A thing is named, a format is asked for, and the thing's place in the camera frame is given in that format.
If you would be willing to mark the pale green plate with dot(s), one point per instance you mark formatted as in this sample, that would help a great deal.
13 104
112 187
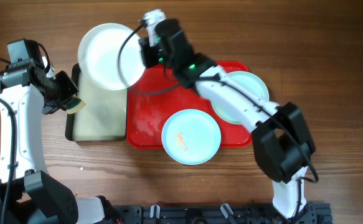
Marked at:
249 80

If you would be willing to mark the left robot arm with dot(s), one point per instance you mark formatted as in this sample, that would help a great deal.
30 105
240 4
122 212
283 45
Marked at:
28 194

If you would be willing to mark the green yellow sponge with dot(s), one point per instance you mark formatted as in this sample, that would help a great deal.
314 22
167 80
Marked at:
74 105

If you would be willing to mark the white plate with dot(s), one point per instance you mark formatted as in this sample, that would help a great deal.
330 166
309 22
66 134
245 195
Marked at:
102 59

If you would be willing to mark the black water tray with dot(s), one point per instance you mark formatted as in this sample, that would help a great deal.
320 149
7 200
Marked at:
103 118

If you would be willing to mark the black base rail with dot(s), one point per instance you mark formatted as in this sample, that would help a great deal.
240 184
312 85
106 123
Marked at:
311 213

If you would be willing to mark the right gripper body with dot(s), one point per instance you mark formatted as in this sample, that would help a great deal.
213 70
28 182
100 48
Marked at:
151 55

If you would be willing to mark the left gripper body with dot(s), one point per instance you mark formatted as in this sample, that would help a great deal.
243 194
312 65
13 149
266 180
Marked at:
61 91

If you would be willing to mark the red serving tray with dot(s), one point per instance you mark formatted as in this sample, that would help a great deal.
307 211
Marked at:
146 116

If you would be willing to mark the light blue plate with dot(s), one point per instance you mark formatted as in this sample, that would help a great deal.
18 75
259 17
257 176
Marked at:
191 137

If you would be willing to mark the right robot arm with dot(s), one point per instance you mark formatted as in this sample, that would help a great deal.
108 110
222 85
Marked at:
282 142

